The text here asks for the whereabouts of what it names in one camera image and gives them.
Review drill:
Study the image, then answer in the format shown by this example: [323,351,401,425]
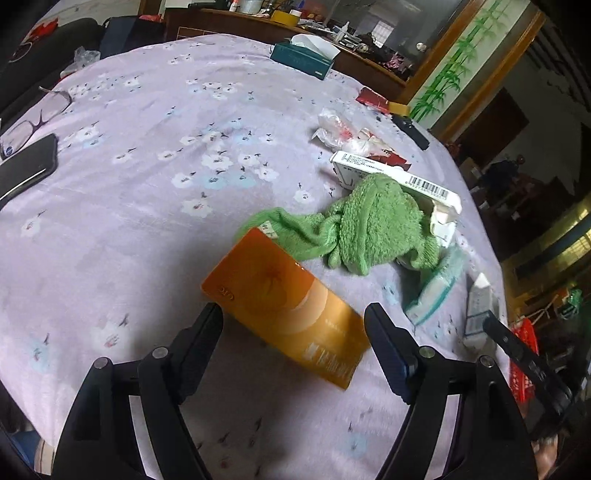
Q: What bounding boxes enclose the wooden headboard shelf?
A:
[164,4,409,100]

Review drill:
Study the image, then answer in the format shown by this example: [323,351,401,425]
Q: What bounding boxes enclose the black sofa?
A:
[0,18,108,121]

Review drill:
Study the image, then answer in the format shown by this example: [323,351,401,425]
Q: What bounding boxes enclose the dark blue bag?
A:
[99,16,167,58]

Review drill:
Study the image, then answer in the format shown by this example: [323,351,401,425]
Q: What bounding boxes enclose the orange cardboard box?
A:
[201,227,370,392]

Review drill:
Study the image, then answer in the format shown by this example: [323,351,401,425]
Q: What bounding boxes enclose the small white carton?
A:
[464,272,498,349]

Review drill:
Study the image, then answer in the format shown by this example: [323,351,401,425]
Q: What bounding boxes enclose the crumpled clear plastic bag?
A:
[311,107,384,160]

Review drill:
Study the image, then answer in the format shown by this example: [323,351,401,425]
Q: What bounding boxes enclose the teal tissue box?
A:
[270,34,341,81]

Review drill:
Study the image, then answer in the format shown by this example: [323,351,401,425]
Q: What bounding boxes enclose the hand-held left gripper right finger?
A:
[364,302,540,480]

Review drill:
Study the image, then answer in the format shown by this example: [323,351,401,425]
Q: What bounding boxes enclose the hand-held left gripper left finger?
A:
[52,302,225,480]

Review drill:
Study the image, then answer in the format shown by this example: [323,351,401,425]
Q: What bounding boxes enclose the white barcode box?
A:
[329,150,462,247]

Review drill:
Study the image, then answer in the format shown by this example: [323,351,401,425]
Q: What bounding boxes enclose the teal white tissue pack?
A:
[405,242,468,324]

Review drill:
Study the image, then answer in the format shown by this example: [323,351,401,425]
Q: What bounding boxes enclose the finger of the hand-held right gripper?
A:
[482,313,542,372]

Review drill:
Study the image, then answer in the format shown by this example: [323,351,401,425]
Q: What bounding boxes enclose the small clear plastic bag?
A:
[62,46,101,77]

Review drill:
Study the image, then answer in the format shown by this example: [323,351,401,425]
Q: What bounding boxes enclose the green towel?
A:
[235,174,441,277]

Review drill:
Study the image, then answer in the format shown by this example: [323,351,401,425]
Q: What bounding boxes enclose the purple floral bedsheet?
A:
[0,34,511,480]

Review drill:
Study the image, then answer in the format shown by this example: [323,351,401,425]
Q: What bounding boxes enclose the eyeglasses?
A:
[0,87,74,160]

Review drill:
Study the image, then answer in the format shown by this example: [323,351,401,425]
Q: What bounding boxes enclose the black device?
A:
[391,113,431,151]

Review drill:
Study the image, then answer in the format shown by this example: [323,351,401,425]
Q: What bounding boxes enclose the red plastic bag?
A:
[508,318,542,408]

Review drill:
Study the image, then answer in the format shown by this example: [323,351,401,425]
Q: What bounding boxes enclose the flat red packet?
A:
[356,87,391,112]

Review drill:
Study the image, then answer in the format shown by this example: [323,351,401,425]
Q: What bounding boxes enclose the bamboo wall sticker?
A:
[410,4,491,121]

